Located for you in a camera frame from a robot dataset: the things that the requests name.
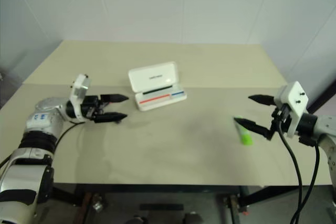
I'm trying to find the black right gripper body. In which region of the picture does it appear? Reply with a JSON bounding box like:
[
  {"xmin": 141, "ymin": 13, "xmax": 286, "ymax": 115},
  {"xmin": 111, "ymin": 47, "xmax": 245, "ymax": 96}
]
[{"xmin": 269, "ymin": 103, "xmax": 292, "ymax": 133}]

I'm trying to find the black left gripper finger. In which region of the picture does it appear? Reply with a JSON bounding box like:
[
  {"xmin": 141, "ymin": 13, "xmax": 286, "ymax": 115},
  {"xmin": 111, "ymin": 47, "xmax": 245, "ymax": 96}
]
[
  {"xmin": 93, "ymin": 112, "xmax": 129, "ymax": 124},
  {"xmin": 100, "ymin": 93, "xmax": 130, "ymax": 104}
]

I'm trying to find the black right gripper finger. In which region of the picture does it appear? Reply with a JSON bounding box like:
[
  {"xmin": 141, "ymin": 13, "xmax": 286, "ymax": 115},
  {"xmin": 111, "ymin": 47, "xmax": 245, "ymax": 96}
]
[
  {"xmin": 234, "ymin": 118, "xmax": 274, "ymax": 141},
  {"xmin": 248, "ymin": 94, "xmax": 277, "ymax": 106}
]

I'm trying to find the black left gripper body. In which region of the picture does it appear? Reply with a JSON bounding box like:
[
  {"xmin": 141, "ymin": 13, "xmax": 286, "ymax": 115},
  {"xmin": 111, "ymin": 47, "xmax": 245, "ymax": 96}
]
[{"xmin": 80, "ymin": 94, "xmax": 106, "ymax": 123}]

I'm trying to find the white plastic pencil case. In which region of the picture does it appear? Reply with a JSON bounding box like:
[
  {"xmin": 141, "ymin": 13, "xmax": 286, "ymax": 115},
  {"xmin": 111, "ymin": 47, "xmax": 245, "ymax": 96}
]
[{"xmin": 128, "ymin": 61, "xmax": 188, "ymax": 112}]

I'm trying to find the green marker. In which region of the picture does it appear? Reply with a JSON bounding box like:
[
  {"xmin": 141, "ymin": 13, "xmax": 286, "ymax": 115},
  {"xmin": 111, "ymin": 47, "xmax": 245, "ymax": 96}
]
[{"xmin": 234, "ymin": 115, "xmax": 254, "ymax": 146}]

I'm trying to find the red pen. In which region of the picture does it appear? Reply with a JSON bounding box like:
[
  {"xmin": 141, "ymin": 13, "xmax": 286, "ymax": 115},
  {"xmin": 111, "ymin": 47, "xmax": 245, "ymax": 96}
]
[{"xmin": 139, "ymin": 93, "xmax": 171, "ymax": 104}]

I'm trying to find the black pen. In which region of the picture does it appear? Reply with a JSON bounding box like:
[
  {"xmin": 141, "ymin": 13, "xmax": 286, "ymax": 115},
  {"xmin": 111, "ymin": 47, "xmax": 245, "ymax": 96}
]
[{"xmin": 142, "ymin": 84, "xmax": 174, "ymax": 97}]

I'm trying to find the black slanted metal bar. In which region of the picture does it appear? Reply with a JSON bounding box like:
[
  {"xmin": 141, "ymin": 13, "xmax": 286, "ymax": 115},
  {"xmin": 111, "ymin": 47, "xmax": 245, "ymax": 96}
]
[{"xmin": 306, "ymin": 76, "xmax": 336, "ymax": 113}]

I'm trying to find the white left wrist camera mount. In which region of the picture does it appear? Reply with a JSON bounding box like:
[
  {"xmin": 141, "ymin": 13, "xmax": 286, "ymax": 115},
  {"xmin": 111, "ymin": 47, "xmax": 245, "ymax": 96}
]
[{"xmin": 70, "ymin": 73, "xmax": 93, "ymax": 123}]

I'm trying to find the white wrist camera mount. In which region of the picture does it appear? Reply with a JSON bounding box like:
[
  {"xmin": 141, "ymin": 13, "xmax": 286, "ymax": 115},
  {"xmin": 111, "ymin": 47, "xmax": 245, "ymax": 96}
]
[
  {"xmin": 70, "ymin": 73, "xmax": 93, "ymax": 123},
  {"xmin": 274, "ymin": 81, "xmax": 310, "ymax": 138}
]

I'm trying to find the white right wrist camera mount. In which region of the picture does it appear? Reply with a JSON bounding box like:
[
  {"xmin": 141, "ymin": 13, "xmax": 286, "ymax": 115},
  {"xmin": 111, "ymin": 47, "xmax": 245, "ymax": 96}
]
[{"xmin": 274, "ymin": 81, "xmax": 310, "ymax": 138}]

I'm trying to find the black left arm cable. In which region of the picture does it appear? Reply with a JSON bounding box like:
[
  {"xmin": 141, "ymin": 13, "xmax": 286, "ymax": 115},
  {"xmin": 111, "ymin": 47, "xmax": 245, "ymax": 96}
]
[{"xmin": 0, "ymin": 122, "xmax": 87, "ymax": 169}]

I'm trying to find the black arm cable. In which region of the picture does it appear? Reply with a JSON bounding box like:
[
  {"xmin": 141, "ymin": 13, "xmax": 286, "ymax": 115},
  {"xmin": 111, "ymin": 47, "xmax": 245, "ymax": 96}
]
[
  {"xmin": 277, "ymin": 119, "xmax": 305, "ymax": 224},
  {"xmin": 0, "ymin": 122, "xmax": 87, "ymax": 169},
  {"xmin": 295, "ymin": 144, "xmax": 321, "ymax": 224}
]

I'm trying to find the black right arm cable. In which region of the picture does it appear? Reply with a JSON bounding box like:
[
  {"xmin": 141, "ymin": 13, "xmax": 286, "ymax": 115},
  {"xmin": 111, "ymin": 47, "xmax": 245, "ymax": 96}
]
[
  {"xmin": 295, "ymin": 144, "xmax": 321, "ymax": 224},
  {"xmin": 277, "ymin": 119, "xmax": 305, "ymax": 224}
]

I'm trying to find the black metal table frame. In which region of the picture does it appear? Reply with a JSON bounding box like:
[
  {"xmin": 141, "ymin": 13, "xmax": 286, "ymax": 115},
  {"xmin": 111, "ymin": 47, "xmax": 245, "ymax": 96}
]
[{"xmin": 51, "ymin": 183, "xmax": 336, "ymax": 209}]

